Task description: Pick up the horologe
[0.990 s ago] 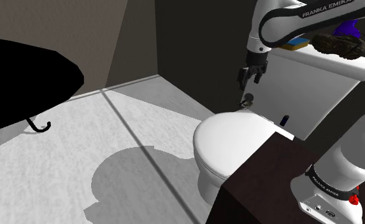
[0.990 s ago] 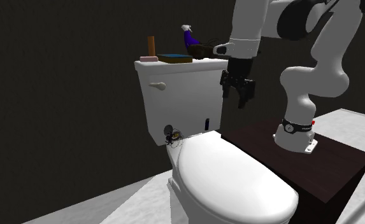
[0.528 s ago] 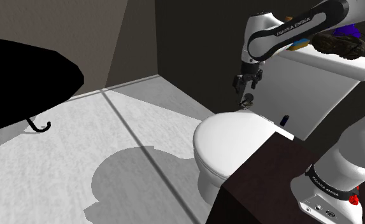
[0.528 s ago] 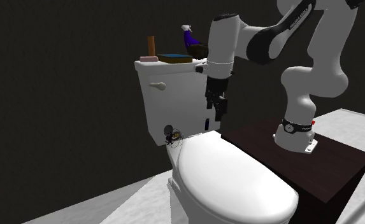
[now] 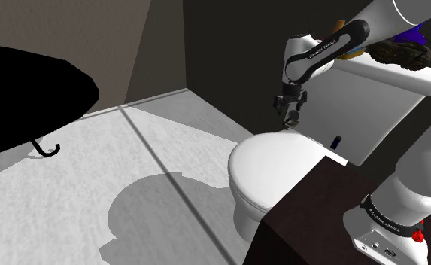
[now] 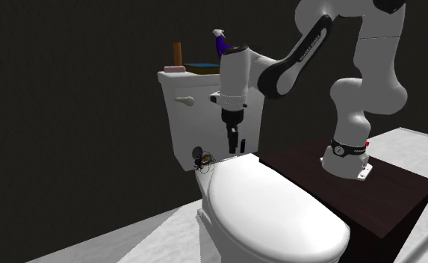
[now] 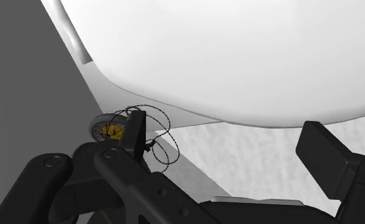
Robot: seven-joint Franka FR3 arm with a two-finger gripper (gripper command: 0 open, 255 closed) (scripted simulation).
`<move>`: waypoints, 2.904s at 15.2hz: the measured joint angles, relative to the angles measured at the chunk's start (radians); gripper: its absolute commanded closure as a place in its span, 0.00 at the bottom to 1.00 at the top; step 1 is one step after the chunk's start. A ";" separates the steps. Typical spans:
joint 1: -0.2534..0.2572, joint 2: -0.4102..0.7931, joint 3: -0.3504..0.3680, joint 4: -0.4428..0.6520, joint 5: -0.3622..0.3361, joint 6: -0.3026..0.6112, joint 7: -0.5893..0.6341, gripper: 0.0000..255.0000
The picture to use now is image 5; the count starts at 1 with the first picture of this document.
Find dark brown robot stand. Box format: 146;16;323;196
241;157;431;265

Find white toilet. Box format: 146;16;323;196
227;50;431;244

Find yellow and blue object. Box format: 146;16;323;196
336;45;366;62

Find brown shoe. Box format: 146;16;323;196
366;39;431;72

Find blue purple object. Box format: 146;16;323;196
391;23;428;47

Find orange cylinder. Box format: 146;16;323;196
332;18;348;35

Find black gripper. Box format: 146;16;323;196
272;84;308;127

